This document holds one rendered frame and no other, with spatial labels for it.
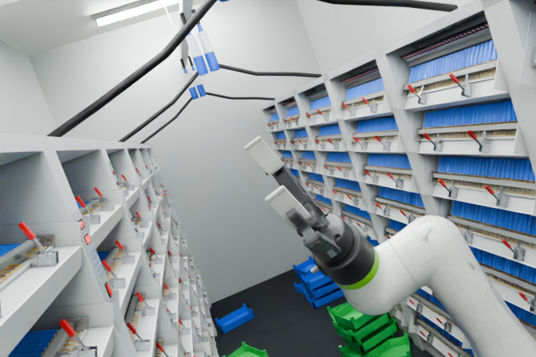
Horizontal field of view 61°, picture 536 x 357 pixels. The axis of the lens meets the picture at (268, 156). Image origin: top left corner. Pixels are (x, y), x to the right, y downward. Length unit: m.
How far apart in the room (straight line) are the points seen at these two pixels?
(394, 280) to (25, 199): 0.75
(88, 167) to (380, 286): 1.21
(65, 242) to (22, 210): 0.11
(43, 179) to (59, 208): 0.07
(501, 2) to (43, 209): 1.21
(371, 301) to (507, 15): 0.85
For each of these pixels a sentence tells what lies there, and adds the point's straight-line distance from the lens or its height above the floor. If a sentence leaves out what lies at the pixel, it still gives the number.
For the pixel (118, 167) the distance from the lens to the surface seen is 2.44.
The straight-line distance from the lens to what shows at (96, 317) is 1.09.
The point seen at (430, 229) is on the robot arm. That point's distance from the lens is 0.83.
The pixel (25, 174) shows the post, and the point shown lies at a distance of 1.07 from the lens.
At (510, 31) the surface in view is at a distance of 1.38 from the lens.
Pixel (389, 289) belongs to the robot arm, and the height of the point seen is 1.26.
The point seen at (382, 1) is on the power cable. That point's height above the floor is 1.82.
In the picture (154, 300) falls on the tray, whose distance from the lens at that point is 1.78.
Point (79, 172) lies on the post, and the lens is 1.75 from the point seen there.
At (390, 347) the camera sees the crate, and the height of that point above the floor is 0.01.
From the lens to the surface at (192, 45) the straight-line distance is 2.74.
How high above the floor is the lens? 1.62
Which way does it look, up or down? 5 degrees down
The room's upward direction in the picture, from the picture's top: 20 degrees counter-clockwise
